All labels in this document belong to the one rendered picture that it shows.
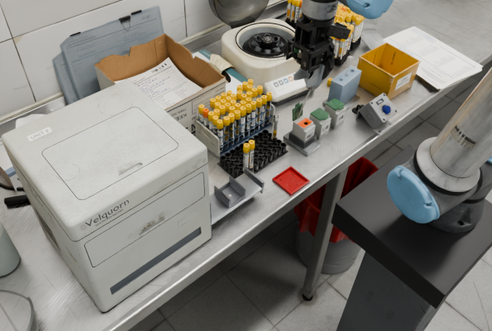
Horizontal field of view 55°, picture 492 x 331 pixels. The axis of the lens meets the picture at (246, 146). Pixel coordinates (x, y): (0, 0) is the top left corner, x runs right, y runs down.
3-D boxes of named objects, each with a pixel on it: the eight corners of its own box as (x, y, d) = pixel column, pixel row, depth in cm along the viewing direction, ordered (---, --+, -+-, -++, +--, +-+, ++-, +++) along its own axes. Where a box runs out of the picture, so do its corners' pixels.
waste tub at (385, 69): (385, 104, 144) (393, 77, 137) (352, 82, 151) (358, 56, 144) (412, 87, 150) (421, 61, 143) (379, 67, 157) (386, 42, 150)
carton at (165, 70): (157, 158, 125) (150, 115, 115) (101, 105, 140) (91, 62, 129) (228, 118, 137) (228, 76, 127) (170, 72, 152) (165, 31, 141)
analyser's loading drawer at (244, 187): (196, 239, 106) (195, 225, 102) (179, 220, 109) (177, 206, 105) (263, 192, 115) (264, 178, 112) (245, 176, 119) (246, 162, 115)
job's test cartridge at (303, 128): (303, 147, 128) (306, 130, 123) (290, 138, 130) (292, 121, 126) (312, 140, 130) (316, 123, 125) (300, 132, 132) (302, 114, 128)
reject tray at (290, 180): (291, 195, 117) (291, 194, 117) (271, 180, 121) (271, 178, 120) (309, 182, 121) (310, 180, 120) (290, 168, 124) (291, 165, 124)
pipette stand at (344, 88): (341, 115, 140) (347, 88, 133) (321, 105, 143) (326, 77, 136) (359, 99, 145) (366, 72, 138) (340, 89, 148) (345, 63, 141)
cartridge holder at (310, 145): (307, 157, 127) (309, 147, 125) (282, 139, 132) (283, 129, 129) (320, 146, 130) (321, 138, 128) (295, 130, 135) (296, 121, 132)
